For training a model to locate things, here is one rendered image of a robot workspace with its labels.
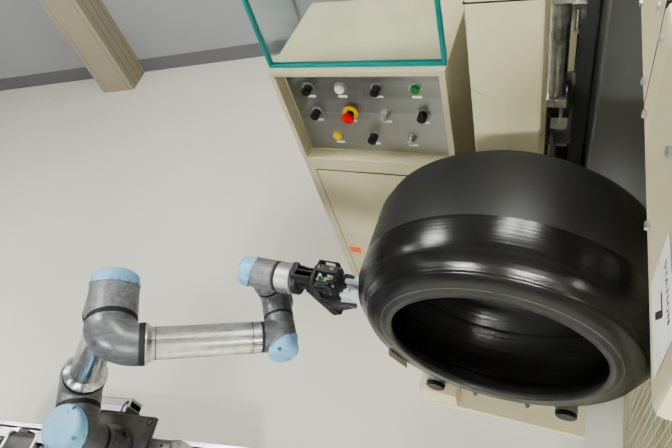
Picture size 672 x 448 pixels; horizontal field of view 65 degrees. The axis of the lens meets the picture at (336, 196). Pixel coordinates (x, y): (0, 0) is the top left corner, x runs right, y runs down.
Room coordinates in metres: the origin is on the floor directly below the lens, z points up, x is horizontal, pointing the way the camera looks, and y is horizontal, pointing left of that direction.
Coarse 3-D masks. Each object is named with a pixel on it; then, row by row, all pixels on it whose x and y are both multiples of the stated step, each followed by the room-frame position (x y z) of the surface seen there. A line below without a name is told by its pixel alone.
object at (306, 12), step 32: (256, 0) 1.43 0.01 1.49; (288, 0) 1.37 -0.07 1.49; (320, 0) 1.32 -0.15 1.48; (352, 0) 1.27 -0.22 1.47; (384, 0) 1.22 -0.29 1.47; (416, 0) 1.17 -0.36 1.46; (256, 32) 1.45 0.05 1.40; (288, 32) 1.39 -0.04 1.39; (320, 32) 1.34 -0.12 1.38; (352, 32) 1.28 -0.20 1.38; (384, 32) 1.23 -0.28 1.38; (416, 32) 1.18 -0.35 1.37; (288, 64) 1.41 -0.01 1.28; (320, 64) 1.35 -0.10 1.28; (352, 64) 1.29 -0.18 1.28; (384, 64) 1.23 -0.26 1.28; (416, 64) 1.18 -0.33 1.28
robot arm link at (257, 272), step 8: (248, 256) 0.88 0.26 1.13; (240, 264) 0.85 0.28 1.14; (248, 264) 0.84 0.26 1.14; (256, 264) 0.83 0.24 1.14; (264, 264) 0.82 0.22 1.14; (272, 264) 0.82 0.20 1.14; (240, 272) 0.84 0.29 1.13; (248, 272) 0.82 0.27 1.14; (256, 272) 0.81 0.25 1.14; (264, 272) 0.80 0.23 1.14; (272, 272) 0.79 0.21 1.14; (240, 280) 0.83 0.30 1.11; (248, 280) 0.81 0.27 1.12; (256, 280) 0.80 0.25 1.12; (264, 280) 0.79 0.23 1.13; (272, 280) 0.78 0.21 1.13; (256, 288) 0.80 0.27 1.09; (264, 288) 0.79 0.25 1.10; (272, 288) 0.77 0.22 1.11
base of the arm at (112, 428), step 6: (108, 426) 0.76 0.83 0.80; (114, 426) 0.77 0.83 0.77; (120, 426) 0.78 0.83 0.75; (108, 432) 0.73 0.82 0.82; (114, 432) 0.75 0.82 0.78; (120, 432) 0.76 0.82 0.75; (126, 432) 0.75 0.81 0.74; (108, 438) 0.72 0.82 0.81; (114, 438) 0.73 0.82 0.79; (120, 438) 0.73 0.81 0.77; (126, 438) 0.74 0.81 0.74; (132, 438) 0.74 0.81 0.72; (108, 444) 0.71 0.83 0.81; (114, 444) 0.71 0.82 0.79; (120, 444) 0.71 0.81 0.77; (126, 444) 0.72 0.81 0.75; (132, 444) 0.72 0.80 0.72
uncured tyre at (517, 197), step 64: (448, 192) 0.58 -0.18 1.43; (512, 192) 0.52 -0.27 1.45; (576, 192) 0.49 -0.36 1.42; (384, 256) 0.55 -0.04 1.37; (448, 256) 0.47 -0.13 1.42; (512, 256) 0.42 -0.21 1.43; (576, 256) 0.39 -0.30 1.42; (640, 256) 0.39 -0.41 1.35; (384, 320) 0.52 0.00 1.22; (448, 320) 0.62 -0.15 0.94; (512, 320) 0.57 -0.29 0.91; (576, 320) 0.33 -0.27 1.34; (640, 320) 0.31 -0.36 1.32; (512, 384) 0.43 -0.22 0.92; (576, 384) 0.37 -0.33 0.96; (640, 384) 0.28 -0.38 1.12
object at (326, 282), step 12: (324, 264) 0.76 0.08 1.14; (336, 264) 0.74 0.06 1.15; (300, 276) 0.74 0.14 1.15; (312, 276) 0.73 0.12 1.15; (324, 276) 0.73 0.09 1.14; (336, 276) 0.72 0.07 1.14; (300, 288) 0.76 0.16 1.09; (312, 288) 0.71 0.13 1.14; (324, 288) 0.71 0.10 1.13; (336, 288) 0.70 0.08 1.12; (324, 300) 0.70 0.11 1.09
